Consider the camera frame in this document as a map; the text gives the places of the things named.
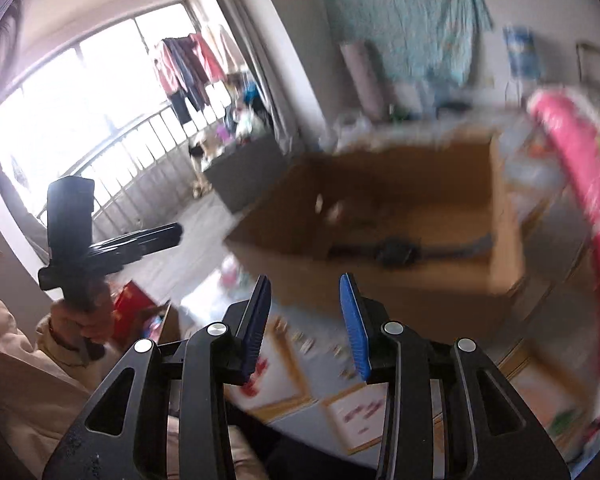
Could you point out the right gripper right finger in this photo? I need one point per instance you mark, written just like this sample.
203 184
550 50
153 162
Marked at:
488 430

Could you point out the small open cardboard box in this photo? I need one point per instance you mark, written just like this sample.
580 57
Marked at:
164 327

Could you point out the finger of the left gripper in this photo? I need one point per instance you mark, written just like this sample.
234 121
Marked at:
114 254

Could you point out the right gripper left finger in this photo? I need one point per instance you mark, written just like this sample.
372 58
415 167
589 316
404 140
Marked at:
121 431

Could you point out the blue water jug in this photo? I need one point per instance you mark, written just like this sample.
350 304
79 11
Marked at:
523 58

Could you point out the pink rolled mat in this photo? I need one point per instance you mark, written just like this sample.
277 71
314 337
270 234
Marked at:
367 87

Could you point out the floral blue wall cloth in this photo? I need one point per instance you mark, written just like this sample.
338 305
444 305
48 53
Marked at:
414 40

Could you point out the brown cardboard box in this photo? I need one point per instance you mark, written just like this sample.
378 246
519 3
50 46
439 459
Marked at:
426 229

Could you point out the hanging clothes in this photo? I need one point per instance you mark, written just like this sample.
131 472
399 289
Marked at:
186 67

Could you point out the red gift bag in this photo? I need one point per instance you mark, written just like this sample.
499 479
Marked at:
133 310

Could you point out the person left hand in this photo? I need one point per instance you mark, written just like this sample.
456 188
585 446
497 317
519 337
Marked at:
70 326

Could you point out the beige sleeve forearm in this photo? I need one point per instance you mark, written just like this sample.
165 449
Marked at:
43 387

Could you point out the grey cabinet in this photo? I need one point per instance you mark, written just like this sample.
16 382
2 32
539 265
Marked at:
243 173

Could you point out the pink strap smart watch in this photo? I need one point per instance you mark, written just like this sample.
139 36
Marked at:
395 253

